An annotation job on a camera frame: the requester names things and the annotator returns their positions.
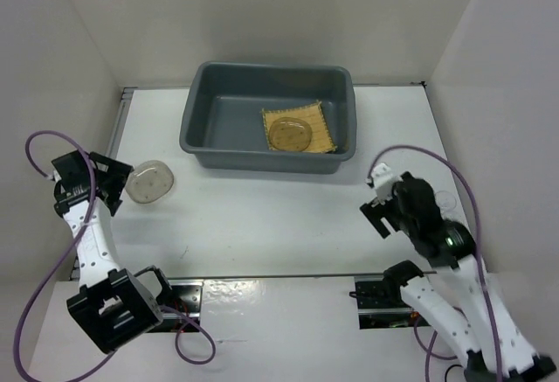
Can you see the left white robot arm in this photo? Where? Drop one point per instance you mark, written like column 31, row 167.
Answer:
column 112, row 306

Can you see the clear glass plate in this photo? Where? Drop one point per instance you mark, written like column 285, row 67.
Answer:
column 290, row 134
column 149, row 181

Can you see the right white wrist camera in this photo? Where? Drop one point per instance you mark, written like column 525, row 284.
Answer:
column 382, row 180

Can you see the grey plastic bin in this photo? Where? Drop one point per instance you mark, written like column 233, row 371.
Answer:
column 223, row 123

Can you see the clear glass cup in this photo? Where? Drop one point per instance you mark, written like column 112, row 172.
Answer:
column 445, row 201

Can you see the yellow woven bamboo mat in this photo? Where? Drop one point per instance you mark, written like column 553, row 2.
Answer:
column 322, row 141

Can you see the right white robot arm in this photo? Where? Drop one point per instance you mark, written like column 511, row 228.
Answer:
column 479, row 330

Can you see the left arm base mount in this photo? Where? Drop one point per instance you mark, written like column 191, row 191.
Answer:
column 186, row 298

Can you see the aluminium table rail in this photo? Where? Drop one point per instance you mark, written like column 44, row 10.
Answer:
column 114, row 137

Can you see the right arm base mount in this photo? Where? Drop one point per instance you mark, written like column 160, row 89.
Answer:
column 376, row 308

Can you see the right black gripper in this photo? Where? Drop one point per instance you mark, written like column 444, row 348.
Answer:
column 374, row 211

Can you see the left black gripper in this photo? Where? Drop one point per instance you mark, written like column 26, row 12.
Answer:
column 117, row 172

